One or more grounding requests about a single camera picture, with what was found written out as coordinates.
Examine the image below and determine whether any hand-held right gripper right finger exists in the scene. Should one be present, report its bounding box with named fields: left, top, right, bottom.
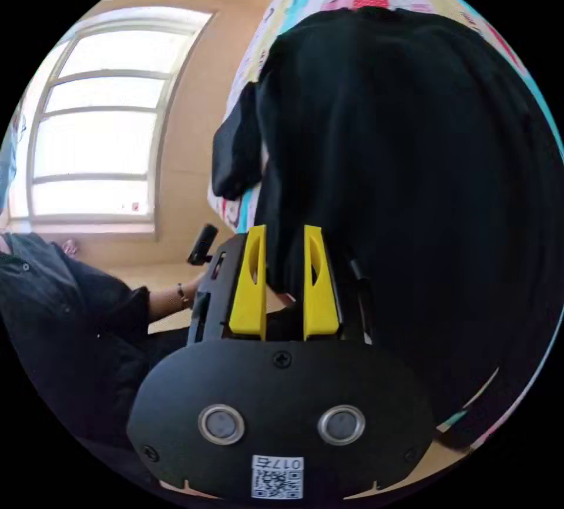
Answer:
left=303, top=224, right=341, bottom=341

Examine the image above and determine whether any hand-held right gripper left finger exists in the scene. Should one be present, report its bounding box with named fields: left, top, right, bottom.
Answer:
left=229, top=224, right=268, bottom=341

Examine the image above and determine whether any black long sleeve shirt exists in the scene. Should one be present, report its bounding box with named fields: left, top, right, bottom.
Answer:
left=211, top=6, right=564, bottom=453

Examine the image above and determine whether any person's left forearm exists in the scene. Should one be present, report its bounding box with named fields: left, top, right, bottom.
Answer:
left=147, top=283, right=190, bottom=323

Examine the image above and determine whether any person's left hand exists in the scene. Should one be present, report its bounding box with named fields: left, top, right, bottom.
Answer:
left=184, top=273, right=207, bottom=310

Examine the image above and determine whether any person's body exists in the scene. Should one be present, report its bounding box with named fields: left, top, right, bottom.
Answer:
left=0, top=94, right=191, bottom=481

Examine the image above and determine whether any window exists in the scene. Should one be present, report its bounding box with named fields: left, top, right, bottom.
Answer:
left=8, top=6, right=218, bottom=240

